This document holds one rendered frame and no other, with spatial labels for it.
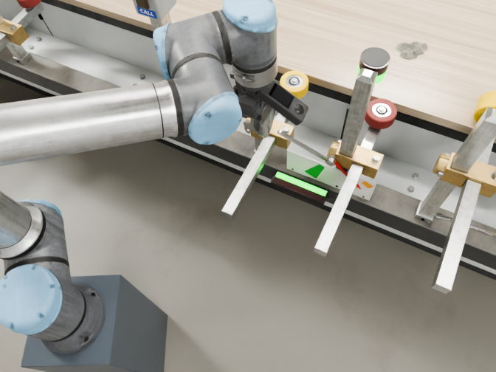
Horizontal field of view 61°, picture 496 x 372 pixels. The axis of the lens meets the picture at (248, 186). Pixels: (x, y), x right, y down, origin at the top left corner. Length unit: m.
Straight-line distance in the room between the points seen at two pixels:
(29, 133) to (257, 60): 0.40
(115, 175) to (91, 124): 1.61
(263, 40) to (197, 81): 0.16
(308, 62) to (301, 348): 1.12
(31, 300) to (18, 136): 0.55
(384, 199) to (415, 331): 0.78
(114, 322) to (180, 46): 0.84
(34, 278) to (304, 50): 0.94
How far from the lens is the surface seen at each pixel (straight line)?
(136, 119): 0.64
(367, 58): 0.93
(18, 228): 1.12
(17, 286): 1.13
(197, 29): 0.75
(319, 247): 1.00
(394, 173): 1.41
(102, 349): 1.30
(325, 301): 1.86
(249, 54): 0.78
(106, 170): 2.27
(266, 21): 0.75
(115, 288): 1.33
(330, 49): 1.31
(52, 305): 1.10
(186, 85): 0.65
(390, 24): 1.41
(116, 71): 1.75
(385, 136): 1.37
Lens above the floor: 1.80
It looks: 61 degrees down
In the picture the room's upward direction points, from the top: 8 degrees counter-clockwise
